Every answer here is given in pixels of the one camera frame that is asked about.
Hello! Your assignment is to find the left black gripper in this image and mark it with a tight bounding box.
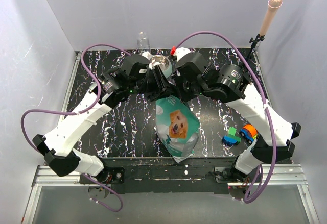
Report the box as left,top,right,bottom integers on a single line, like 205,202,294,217
130,66,176,102

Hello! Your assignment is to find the teal double pet bowl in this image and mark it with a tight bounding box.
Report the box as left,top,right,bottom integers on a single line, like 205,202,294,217
149,55,172,78

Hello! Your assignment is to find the teal dog food bag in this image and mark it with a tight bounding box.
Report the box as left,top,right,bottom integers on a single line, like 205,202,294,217
154,92,200,163

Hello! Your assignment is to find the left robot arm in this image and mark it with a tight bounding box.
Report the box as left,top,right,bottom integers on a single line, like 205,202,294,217
32,53,173,183

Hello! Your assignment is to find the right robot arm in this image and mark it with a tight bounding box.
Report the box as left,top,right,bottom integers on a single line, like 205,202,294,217
172,48,301,182

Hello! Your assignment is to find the clear water bottle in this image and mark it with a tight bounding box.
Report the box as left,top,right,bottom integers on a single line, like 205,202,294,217
137,32,150,54

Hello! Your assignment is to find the green blue toy car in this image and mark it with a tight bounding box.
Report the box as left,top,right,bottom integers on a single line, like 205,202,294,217
222,127,241,146

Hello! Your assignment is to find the orange blue toy car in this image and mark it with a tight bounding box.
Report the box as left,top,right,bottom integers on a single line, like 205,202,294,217
239,124,258,144

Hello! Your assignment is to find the pink microphone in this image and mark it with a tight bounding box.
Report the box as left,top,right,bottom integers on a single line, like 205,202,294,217
259,0,283,37

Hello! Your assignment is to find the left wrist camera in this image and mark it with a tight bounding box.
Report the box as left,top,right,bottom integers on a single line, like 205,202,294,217
141,51,153,69

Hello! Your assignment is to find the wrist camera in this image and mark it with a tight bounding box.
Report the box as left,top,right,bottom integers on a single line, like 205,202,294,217
170,47,191,62
141,51,153,69

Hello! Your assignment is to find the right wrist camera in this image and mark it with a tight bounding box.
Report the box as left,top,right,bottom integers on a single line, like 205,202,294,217
170,47,191,62

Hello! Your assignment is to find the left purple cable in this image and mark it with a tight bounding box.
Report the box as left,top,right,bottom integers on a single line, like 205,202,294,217
20,43,133,212

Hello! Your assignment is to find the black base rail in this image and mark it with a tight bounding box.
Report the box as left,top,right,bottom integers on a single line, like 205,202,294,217
79,156,292,195

